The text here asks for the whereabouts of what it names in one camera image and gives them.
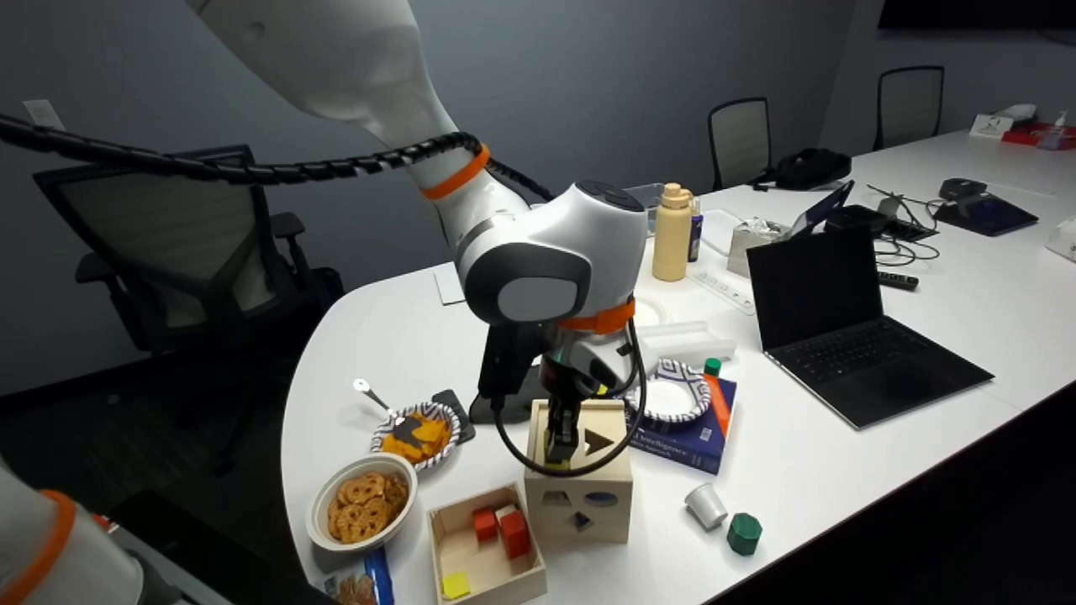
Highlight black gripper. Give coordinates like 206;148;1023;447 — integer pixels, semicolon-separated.
542;353;594;466

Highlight wooden shape sorter box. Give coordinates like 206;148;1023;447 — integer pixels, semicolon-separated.
520;392;638;551

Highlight red wooden block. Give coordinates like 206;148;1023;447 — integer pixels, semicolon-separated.
497;509;538;560
468;509;503;548

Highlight white cylinder block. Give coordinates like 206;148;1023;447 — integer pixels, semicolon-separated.
684;480;734;533

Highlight green cylinder block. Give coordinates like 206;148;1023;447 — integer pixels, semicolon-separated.
723;511;768;560

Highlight small white box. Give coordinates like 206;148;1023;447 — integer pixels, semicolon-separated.
723;217;791;278

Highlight small black object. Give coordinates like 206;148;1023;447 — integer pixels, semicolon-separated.
426;386;480;449

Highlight blue white patterned bowl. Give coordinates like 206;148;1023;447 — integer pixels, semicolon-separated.
638;355;715;431

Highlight patterned bowl with food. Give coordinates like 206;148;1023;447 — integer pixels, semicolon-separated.
369;397;465;473

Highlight blue book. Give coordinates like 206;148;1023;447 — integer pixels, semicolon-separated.
627;368;744;476

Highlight orange food pieces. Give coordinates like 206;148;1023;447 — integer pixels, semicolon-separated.
380;412;453;466

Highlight white paper card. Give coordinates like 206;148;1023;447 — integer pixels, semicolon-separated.
429;261;470;308

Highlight silver spoon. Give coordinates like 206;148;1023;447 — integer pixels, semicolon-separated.
350;378;403;420

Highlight pretzel pile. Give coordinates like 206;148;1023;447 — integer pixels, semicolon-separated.
325;471;409;548

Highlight tan plastic bottle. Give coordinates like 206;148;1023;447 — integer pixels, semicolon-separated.
648;179;701;286

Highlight small dark bottle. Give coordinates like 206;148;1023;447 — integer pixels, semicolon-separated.
685;207;710;265

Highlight clear plastic container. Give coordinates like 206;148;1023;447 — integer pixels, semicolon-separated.
618;179;669;217

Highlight blue snack packet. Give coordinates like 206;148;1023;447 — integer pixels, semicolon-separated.
322;545;400;605

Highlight white round bowl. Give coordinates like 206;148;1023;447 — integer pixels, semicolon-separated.
302;449;420;558

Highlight black open laptop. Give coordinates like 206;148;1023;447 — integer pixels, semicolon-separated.
744;225;998;433

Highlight grey back conference chair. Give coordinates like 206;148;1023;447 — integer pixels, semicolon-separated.
872;63;949;152
705;94;778;192

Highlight dark tablet on stand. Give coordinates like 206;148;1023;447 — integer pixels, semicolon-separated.
779;179;856;242

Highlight black bag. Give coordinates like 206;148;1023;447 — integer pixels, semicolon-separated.
770;145;854;195

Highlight black remote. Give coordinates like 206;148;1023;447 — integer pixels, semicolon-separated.
874;265;924;295

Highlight black mesh office chair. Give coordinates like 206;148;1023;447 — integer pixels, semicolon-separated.
29;140;348;476

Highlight black computer mouse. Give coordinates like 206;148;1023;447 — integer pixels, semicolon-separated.
936;175;991;205

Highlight black flat pad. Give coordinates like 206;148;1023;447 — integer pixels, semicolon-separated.
933;192;1043;242

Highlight white folded card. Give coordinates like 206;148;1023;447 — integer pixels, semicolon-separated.
966;107;1019;145

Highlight red flat item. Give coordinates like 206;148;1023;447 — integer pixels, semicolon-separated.
998;118;1076;154

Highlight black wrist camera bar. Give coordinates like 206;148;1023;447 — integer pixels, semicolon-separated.
479;318;546;426

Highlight tangled thin cables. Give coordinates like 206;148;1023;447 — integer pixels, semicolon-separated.
863;180;945;269

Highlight black wall screen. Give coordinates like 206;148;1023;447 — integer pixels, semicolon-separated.
874;0;1076;36

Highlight white wall outlet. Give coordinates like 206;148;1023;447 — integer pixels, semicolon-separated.
21;94;71;135

